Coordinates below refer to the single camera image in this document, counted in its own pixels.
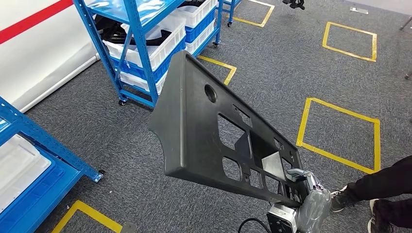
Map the person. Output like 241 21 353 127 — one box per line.
329 155 412 233

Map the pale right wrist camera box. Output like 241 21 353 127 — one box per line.
266 203 298 233

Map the black plastic plate bracket part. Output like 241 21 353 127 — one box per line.
148 50 311 208

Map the grey floor plate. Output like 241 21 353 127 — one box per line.
350 6 370 16

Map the blue wheeled shelf rack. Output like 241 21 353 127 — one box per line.
73 0 242 109

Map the black part in bin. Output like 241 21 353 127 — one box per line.
178 0 206 9
95 15 173 46

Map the red barrier belt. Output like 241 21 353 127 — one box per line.
0 0 75 46

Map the blue plastic bin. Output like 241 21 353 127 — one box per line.
0 146 84 233
185 9 217 44
111 37 188 83

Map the blue metal shelf rack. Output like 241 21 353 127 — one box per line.
0 96 105 233

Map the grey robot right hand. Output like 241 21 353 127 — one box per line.
286 168 332 233

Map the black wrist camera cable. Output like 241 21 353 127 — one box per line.
237 218 273 233

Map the yellow floor tape square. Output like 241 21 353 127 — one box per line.
295 97 382 175
322 21 378 63

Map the white car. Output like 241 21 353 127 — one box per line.
0 0 101 114

